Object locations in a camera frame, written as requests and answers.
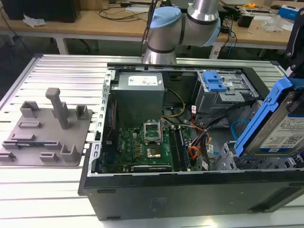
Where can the black open PC case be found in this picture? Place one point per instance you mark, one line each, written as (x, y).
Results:
(190, 194)

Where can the RAM slot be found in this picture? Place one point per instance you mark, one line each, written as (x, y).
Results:
(177, 149)

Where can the black graphics card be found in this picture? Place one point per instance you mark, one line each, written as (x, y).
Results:
(150, 168)

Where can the black computer box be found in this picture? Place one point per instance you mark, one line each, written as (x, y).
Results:
(40, 9)

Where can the yellow tape roll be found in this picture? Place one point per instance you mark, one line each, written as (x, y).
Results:
(250, 5)

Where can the gray parts rack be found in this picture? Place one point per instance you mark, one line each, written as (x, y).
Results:
(47, 147)

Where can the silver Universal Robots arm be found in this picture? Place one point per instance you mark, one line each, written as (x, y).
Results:
(166, 35)

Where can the blue cardboard box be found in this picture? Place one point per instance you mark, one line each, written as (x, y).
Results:
(287, 12)

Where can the RAM stick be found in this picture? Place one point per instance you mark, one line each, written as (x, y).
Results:
(28, 144)

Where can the CPU socket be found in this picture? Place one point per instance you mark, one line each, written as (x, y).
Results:
(153, 153)

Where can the metal drive cage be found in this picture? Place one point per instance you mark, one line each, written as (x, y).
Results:
(221, 102)

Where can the small black box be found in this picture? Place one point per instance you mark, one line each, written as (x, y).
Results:
(245, 19)

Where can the gray power supply unit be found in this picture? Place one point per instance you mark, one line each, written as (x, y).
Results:
(140, 102)

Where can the green motherboard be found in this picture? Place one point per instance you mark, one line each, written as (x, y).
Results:
(133, 149)

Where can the blue drive latch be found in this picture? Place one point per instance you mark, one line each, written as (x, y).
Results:
(215, 82)

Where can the hard disk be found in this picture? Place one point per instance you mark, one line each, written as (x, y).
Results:
(268, 123)

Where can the wooden desk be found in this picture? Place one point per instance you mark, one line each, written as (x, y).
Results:
(99, 26)

